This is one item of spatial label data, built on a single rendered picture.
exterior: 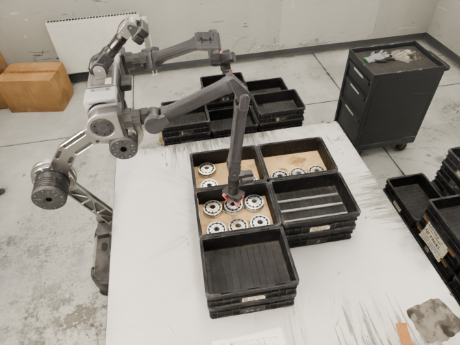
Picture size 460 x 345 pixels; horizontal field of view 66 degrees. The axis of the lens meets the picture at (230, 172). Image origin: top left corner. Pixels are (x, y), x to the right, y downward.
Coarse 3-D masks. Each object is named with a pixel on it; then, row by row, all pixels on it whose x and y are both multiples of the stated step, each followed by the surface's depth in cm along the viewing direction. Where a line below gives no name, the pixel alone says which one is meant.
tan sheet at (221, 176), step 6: (246, 162) 215; (252, 162) 215; (216, 168) 212; (222, 168) 212; (246, 168) 211; (252, 168) 211; (198, 174) 210; (216, 174) 209; (222, 174) 209; (228, 174) 209; (258, 174) 208; (198, 180) 206; (204, 180) 206; (216, 180) 206; (222, 180) 205; (198, 186) 203
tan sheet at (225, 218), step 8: (264, 200) 194; (200, 208) 191; (264, 208) 190; (200, 216) 187; (224, 216) 187; (232, 216) 187; (240, 216) 186; (248, 216) 186; (208, 224) 184; (248, 224) 183
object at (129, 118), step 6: (120, 102) 144; (120, 108) 141; (126, 108) 144; (120, 114) 139; (126, 114) 142; (132, 114) 143; (138, 114) 143; (120, 120) 141; (126, 120) 142; (132, 120) 143; (138, 120) 144; (120, 126) 143; (126, 126) 143; (132, 126) 144; (138, 126) 146; (126, 132) 145
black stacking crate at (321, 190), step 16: (320, 176) 193; (336, 176) 195; (288, 192) 197; (304, 192) 197; (320, 192) 197; (288, 208) 189; (320, 208) 189; (336, 208) 188; (352, 208) 181; (320, 224) 176; (336, 224) 178; (352, 224) 180
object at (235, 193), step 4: (224, 188) 183; (228, 188) 178; (232, 188) 175; (236, 188) 176; (224, 192) 181; (228, 192) 180; (232, 192) 178; (236, 192) 178; (240, 192) 181; (244, 192) 181; (232, 196) 179; (236, 196) 179; (240, 196) 179
